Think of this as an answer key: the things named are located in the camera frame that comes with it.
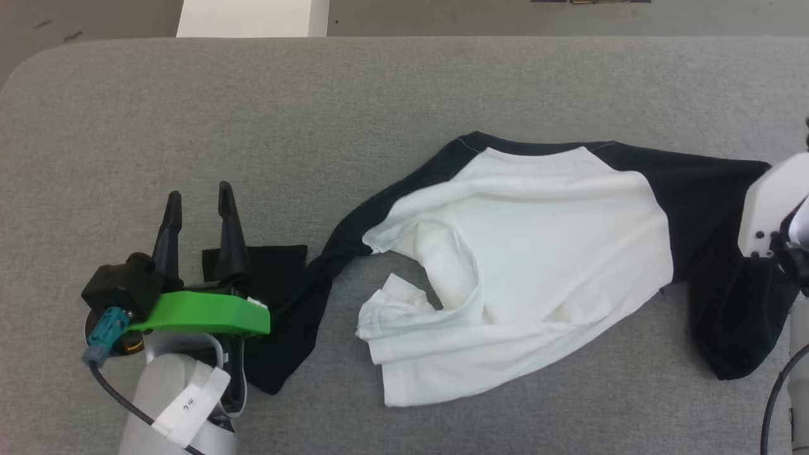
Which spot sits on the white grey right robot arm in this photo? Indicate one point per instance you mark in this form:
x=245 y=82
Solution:
x=799 y=284

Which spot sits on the black and white raglan shirt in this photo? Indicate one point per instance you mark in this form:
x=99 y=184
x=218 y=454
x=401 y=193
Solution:
x=537 y=253

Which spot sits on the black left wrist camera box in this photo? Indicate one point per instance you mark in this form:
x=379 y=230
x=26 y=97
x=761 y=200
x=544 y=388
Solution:
x=120 y=284

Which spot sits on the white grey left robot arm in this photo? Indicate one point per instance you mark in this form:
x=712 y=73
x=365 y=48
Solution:
x=170 y=392

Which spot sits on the white box pedestal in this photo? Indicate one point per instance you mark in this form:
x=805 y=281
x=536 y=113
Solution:
x=253 y=18

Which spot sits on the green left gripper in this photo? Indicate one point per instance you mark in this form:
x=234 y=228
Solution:
x=202 y=313

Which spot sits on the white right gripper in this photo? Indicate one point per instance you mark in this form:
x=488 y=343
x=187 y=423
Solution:
x=771 y=202

